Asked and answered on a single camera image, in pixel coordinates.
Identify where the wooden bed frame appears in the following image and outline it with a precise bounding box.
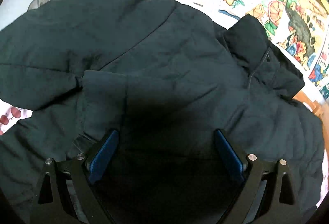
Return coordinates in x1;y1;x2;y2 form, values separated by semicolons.
293;90;328;118

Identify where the electric fan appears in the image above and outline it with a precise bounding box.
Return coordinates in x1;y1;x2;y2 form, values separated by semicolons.
27;0;49;11

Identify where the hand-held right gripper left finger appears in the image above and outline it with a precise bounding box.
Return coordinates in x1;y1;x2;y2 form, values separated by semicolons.
29;129;120;224

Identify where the dark teapot wall poster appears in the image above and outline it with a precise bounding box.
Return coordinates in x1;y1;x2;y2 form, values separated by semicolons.
278;0;329;70

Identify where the dark padded jacket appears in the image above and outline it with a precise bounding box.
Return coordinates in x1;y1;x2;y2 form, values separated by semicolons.
0;0;325;224

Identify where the pink dotted bedsheet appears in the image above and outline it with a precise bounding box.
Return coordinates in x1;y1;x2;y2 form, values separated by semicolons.
0;99;34;135

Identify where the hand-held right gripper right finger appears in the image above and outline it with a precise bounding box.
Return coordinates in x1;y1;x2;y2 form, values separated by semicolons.
214;129;306;224

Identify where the blue red wall poster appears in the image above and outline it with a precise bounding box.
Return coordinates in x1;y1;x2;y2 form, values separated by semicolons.
308;44;329;101

